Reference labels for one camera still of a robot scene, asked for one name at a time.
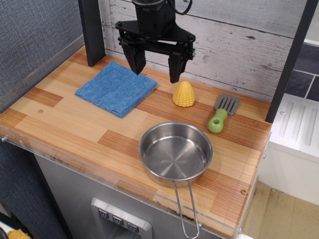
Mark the blue folded cloth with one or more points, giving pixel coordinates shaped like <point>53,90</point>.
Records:
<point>116,89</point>

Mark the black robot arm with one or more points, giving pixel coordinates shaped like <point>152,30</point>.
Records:
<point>155,30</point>

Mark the yellow object bottom left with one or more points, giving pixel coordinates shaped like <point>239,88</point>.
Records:
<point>17,234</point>

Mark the clear acrylic table edge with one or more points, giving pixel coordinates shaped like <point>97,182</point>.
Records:
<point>114,159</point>

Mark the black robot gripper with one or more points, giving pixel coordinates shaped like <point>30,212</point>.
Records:
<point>155,30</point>

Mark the dark left frame post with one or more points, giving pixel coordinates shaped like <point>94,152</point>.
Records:
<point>92,30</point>

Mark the white ribbed cabinet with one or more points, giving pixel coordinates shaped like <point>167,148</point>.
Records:
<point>291,159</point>

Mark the dark frame post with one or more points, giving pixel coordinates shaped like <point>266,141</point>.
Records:
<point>92,30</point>
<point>295,49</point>

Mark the dark right frame post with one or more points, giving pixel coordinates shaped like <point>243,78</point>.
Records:
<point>295,49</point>

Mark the grey green toy spatula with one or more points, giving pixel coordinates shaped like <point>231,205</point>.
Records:
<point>226,106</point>

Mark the stainless steel pot with handle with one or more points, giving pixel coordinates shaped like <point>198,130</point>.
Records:
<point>175,154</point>

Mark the silver button panel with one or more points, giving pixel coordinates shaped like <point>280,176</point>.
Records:
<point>115,223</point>

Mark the yellow toy corn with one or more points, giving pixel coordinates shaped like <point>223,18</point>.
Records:
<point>184,95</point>

